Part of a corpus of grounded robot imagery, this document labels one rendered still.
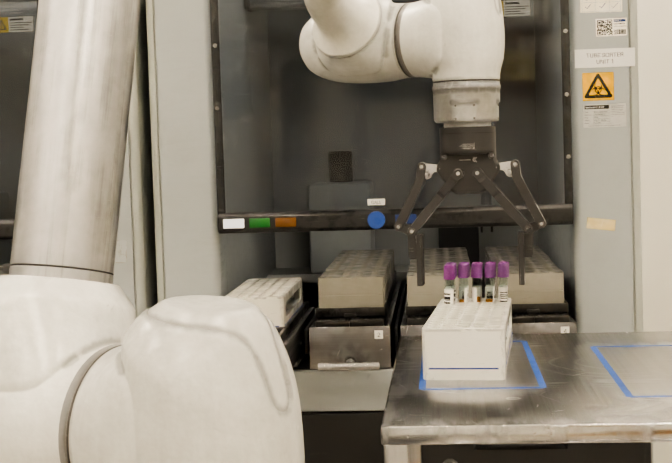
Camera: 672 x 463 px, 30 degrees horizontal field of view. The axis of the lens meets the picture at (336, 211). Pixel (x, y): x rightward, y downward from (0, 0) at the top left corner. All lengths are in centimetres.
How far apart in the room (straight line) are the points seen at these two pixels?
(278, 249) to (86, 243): 174
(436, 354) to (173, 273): 79
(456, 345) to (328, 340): 59
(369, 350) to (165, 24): 66
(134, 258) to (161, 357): 117
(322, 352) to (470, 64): 65
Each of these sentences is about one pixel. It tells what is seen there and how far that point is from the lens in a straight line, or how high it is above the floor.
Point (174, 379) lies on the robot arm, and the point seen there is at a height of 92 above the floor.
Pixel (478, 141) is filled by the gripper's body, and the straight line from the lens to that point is 166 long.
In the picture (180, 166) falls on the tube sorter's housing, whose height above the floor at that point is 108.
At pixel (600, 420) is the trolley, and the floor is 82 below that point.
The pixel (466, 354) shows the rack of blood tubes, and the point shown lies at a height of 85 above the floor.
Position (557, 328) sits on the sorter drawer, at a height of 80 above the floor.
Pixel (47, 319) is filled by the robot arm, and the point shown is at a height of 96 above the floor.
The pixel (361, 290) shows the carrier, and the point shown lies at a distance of 215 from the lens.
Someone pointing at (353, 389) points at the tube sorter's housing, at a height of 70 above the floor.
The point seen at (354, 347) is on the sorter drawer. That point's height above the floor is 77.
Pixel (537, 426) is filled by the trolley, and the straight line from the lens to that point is 130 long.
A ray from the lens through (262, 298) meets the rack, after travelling 204.
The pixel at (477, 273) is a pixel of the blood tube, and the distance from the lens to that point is 177.
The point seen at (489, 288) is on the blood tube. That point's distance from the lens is 177.
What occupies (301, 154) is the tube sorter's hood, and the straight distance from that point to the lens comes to 215.
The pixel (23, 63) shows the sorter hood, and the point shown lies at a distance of 226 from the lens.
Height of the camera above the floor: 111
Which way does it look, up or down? 3 degrees down
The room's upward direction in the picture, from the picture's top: 2 degrees counter-clockwise
